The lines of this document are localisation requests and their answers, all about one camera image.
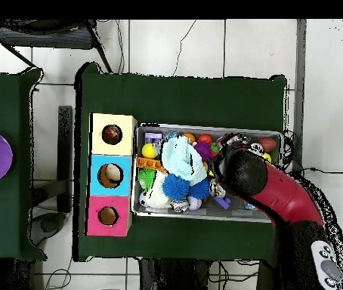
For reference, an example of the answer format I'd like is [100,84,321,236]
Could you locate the mint green cloth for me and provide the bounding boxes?
[161,136,208,186]

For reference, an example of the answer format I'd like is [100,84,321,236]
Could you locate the blue spiky rubber ball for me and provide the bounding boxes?
[162,173,190,202]

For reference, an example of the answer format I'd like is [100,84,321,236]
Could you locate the silver mesh bin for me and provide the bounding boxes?
[131,122,284,224]

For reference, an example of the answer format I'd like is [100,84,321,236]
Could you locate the wooden box three holes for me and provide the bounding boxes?
[85,113,138,237]

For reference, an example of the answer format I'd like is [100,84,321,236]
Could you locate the orange wheeled toy brick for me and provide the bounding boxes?
[136,156,168,174]

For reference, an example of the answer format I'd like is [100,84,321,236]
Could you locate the plain yellow ball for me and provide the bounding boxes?
[141,142,158,159]

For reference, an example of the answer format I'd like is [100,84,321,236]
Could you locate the orange toy basketball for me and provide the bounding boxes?
[179,132,196,145]

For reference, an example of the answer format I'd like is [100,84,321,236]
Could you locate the green spiky rubber ball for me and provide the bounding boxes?
[137,168,157,191]

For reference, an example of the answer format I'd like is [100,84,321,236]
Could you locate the purple spiky monster toy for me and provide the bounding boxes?
[193,140,213,162]

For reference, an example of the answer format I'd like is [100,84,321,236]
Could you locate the cream knitted cloth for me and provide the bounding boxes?
[147,171,172,210]

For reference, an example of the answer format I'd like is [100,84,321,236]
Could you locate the silver printed drink can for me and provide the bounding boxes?
[209,179,227,199]

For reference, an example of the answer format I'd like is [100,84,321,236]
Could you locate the dark green table cloth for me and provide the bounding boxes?
[0,67,44,261]
[74,63,287,262]

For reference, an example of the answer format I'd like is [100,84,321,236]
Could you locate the black upright panel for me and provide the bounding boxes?
[57,105,73,214]

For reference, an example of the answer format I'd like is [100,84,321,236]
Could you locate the black chair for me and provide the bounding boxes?
[0,19,113,73]

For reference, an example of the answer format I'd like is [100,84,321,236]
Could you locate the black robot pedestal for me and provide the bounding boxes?
[138,258,215,290]

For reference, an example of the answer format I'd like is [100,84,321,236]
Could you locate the black floor cable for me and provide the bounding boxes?
[281,129,343,182]

